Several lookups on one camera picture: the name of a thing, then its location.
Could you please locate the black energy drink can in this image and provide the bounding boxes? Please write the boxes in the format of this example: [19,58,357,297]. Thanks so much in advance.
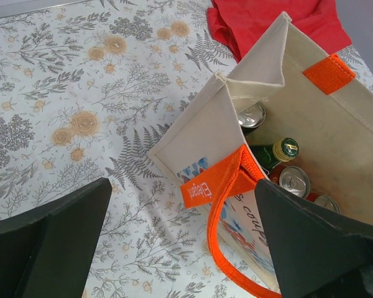
[237,102,266,135]

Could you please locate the green glass bottle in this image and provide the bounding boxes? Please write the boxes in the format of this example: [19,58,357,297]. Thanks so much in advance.
[249,138,299,172]

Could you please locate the red cloth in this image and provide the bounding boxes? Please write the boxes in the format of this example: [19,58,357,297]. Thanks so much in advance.
[207,0,352,62]

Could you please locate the beige canvas bag orange handles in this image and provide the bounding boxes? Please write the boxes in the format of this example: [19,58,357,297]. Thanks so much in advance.
[149,12,373,297]

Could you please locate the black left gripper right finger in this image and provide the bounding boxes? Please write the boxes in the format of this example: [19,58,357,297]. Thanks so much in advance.
[254,179,373,297]

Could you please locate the red cola can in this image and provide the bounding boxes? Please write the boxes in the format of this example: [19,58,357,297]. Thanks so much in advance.
[269,165,311,199]
[306,192,341,214]

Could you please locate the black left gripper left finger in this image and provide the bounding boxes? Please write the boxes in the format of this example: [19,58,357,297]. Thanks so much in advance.
[0,178,112,297]

